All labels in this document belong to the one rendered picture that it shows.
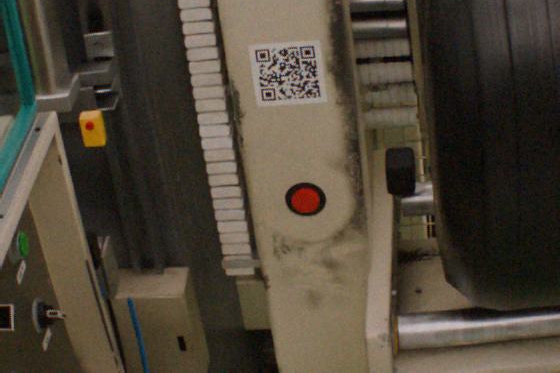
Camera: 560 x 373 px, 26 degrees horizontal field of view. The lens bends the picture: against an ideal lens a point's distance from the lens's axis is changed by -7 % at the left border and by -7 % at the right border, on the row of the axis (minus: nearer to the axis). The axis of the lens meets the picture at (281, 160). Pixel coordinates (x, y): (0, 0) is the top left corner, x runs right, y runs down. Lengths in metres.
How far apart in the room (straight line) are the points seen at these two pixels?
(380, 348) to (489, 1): 0.46
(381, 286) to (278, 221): 0.14
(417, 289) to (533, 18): 0.63
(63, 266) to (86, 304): 0.06
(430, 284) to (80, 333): 0.52
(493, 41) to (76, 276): 0.53
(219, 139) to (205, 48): 0.11
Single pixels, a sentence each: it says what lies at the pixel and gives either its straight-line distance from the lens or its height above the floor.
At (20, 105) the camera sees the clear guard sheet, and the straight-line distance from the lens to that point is 1.25.
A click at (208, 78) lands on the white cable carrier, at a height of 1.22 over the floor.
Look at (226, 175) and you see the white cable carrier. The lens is 1.45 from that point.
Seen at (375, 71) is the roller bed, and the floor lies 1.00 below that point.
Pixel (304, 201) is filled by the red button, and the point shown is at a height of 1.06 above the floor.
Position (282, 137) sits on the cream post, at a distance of 1.40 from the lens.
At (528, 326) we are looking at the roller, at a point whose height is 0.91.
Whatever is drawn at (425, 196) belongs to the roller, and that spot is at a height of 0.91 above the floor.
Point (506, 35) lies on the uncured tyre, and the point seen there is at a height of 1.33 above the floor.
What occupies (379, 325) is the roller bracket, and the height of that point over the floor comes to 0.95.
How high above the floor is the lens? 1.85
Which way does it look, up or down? 31 degrees down
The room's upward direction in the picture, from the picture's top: 8 degrees counter-clockwise
